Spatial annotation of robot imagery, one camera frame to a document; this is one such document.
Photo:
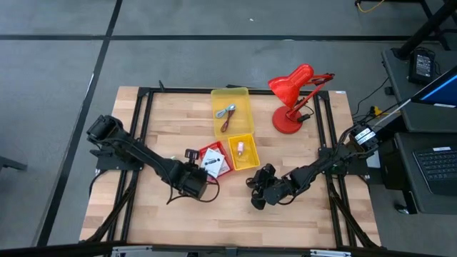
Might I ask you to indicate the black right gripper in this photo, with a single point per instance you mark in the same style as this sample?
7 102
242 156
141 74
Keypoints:
275 191

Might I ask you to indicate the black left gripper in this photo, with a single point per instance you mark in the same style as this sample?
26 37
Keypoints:
191 180

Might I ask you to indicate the white card with black print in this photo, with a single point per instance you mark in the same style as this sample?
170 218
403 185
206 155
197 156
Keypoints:
212 162

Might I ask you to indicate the pink cube charger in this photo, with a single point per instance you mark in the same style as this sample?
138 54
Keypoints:
240 148

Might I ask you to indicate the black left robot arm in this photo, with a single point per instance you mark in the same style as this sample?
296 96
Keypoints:
143 157

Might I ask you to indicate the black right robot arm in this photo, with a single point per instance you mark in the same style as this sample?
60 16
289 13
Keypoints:
314 167

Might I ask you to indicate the large translucent yellow bin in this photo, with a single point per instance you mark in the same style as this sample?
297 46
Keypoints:
244 114

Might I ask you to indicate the small yellow slotted basket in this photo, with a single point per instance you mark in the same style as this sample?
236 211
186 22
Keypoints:
250 157

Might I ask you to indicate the small red slotted basket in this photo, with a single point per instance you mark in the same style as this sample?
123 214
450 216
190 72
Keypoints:
218 145

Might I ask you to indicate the red desk lamp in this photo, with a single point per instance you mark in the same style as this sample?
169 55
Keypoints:
287 87

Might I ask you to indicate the white paper sheet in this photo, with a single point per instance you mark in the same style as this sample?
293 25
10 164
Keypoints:
374 160

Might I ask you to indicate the yellow plug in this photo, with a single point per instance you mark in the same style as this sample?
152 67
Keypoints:
375 110

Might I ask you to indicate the dark chair base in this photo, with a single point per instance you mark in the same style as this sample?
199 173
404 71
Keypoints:
10 163

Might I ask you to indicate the black side desk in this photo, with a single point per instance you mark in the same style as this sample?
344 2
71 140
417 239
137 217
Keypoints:
396 71

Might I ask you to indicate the black laptop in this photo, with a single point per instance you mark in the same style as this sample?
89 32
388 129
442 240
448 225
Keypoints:
437 167

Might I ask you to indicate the black power adapter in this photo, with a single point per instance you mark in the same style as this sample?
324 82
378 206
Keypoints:
423 66

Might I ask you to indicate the monitor with blue screen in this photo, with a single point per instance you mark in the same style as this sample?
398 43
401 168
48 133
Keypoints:
442 89

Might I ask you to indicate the black slanted desk beam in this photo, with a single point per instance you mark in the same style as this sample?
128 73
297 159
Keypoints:
428 25

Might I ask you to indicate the black aluminium table frame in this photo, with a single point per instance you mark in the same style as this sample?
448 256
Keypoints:
178 90

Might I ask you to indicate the silver frame bracket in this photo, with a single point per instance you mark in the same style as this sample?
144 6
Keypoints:
132 251
330 253

